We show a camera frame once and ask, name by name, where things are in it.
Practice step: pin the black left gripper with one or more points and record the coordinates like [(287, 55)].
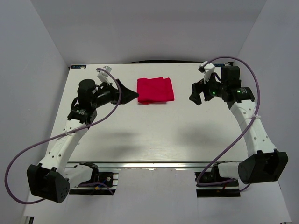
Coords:
[(127, 95)]

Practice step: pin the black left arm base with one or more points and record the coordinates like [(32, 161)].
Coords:
[(103, 181)]

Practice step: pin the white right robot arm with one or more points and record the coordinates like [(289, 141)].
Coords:
[(264, 162)]

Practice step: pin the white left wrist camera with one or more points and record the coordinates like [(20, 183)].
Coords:
[(103, 76)]

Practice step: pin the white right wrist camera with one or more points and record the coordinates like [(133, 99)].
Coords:
[(206, 68)]

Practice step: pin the red t shirt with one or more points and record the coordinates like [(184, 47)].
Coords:
[(155, 90)]

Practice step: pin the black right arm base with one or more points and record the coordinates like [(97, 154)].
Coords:
[(230, 189)]

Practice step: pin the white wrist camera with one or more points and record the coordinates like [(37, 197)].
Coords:
[(206, 68), (103, 76)]

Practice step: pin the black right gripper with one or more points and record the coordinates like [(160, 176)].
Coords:
[(199, 87)]

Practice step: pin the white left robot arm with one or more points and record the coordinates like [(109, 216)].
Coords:
[(49, 179)]

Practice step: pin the blue corner sticker left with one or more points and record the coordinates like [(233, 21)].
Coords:
[(78, 67)]

